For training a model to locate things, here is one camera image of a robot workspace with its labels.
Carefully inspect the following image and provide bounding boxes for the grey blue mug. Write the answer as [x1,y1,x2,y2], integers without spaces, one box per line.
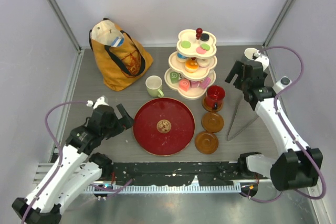
[241,48,260,62]

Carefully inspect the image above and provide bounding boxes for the metal serving tongs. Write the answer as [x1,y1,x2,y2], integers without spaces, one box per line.
[227,100,258,141]

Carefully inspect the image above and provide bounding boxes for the white frosted donut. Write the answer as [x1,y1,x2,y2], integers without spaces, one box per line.
[197,59,210,68]

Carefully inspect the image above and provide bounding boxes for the red mug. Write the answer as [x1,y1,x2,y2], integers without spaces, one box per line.
[205,85,225,109]

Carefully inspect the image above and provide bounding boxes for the pink layered cake slice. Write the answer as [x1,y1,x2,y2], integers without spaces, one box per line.
[199,77,212,90]

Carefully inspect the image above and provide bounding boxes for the small green macaron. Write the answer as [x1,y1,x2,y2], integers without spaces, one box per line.
[201,44,210,50]

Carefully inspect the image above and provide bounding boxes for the pink macaron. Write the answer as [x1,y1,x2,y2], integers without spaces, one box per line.
[196,47,206,55]

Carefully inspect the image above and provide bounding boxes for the black sandwich cookie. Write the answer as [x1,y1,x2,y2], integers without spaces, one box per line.
[200,33,209,41]

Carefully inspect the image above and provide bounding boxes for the orange glazed donut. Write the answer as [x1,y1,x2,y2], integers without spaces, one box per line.
[184,60,199,73]

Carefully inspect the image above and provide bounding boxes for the magenta swirl roll cake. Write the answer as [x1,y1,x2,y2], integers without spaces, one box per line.
[190,81,201,88]

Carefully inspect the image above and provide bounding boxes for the light green mug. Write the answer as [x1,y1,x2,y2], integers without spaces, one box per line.
[145,76,164,98]

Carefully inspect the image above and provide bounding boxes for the salmon pink swirl roll cake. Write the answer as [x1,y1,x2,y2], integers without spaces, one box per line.
[179,79,191,91]

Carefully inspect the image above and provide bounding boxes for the large green macaron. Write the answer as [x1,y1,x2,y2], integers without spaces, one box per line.
[180,40,191,49]

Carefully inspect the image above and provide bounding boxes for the blue frosted donut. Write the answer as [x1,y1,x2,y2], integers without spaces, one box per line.
[176,53,187,63]

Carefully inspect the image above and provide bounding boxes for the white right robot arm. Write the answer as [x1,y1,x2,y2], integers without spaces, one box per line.
[225,60,323,191]

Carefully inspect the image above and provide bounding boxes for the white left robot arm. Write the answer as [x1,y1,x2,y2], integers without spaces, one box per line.
[12,98,134,223]

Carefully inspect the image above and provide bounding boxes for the white bottle grey cap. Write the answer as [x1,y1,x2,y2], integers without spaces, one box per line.
[272,76,292,94]

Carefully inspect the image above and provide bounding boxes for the red round lacquer tray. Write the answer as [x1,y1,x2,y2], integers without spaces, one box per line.
[133,98,195,156]

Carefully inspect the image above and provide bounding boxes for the cream three-tier cake stand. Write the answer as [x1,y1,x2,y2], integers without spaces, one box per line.
[164,28,218,100]

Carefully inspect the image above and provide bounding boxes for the brown wooden coaster top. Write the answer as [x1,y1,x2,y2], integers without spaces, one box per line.
[202,97,224,112]

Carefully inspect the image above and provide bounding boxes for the brown wooden coaster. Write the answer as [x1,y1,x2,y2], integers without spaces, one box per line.
[201,112,224,133]
[195,131,219,154]
[202,97,224,112]

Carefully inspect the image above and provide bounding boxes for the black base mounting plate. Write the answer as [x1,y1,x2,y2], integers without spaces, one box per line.
[106,161,265,187]

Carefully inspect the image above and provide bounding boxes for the brown wooden coaster middle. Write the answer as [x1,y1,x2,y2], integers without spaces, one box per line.
[201,112,224,133]

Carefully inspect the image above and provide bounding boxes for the yellow tote bag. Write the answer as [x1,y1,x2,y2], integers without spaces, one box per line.
[89,18,154,91]

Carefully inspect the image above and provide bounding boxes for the green swirl roll cake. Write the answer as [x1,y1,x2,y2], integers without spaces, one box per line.
[170,71,180,84]

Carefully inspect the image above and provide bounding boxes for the brown wooden coaster bottom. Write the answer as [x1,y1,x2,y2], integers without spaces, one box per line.
[195,131,219,154]

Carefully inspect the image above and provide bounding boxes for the blue white packet in bag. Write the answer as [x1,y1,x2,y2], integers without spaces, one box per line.
[111,37,124,47]

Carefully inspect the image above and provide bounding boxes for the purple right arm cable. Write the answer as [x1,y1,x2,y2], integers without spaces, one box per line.
[240,46,328,203]

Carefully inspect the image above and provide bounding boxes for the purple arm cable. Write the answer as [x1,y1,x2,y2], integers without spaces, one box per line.
[20,100,137,224]
[240,46,328,203]

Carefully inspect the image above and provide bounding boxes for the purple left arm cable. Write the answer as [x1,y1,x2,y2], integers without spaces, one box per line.
[20,100,137,224]

